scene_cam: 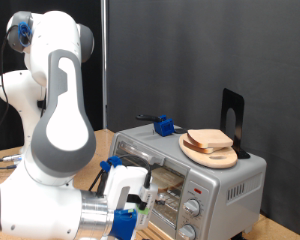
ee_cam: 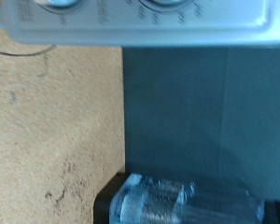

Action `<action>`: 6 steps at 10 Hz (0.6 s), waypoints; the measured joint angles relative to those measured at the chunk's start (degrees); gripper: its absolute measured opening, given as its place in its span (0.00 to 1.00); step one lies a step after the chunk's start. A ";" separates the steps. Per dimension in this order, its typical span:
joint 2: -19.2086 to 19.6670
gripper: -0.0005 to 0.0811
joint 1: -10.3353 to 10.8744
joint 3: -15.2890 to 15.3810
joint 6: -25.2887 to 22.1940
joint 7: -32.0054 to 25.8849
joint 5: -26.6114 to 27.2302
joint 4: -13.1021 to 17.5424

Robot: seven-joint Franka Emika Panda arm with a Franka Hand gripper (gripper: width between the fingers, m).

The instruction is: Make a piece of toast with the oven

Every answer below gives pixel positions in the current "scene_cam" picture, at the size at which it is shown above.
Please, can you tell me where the black spatula with blue block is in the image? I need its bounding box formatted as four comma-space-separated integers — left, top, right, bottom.
135, 113, 188, 137

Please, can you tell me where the vertical metal pole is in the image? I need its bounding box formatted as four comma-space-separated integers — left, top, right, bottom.
100, 0, 109, 130

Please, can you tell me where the blue cable clip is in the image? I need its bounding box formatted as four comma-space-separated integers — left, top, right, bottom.
17, 21, 33, 48
99, 155, 123, 173

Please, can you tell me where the grey base cable with connector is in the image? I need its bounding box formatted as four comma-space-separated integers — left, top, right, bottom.
0, 163, 18, 171
0, 154, 23, 163

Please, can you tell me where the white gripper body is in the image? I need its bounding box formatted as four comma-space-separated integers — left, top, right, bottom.
103, 164, 160, 232

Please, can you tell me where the black metal bookend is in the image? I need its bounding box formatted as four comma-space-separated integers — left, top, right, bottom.
219, 87, 251, 160

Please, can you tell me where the silver toaster oven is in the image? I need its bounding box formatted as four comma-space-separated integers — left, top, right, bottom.
108, 121, 268, 240

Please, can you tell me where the silver oven knob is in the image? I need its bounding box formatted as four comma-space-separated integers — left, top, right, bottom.
177, 223, 197, 240
182, 198, 201, 218

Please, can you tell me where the metal wire oven rack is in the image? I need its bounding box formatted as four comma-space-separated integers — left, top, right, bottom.
153, 186, 184, 219

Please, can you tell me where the oval wooden cutting board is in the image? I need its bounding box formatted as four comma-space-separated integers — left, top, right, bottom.
178, 133, 239, 170

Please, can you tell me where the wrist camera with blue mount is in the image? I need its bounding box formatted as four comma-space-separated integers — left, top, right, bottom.
109, 184, 159, 240

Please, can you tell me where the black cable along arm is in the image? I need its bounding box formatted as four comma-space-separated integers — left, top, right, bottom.
0, 24, 153, 198

